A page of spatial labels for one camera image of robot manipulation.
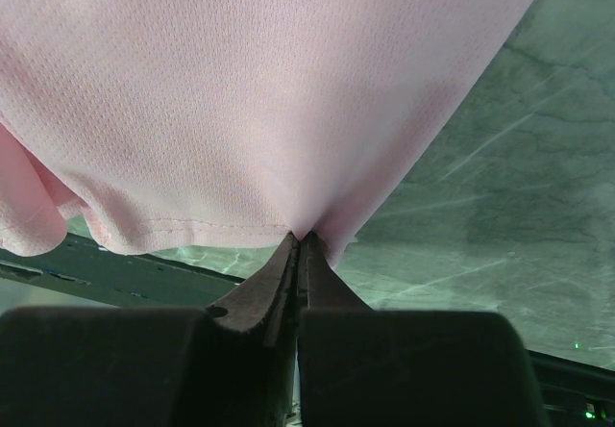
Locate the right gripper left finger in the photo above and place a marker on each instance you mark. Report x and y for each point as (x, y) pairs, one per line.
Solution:
(263, 308)

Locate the pink t shirt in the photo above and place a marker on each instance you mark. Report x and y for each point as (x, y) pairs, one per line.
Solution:
(225, 123)

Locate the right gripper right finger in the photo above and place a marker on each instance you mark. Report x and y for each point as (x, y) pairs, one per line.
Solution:
(318, 285)

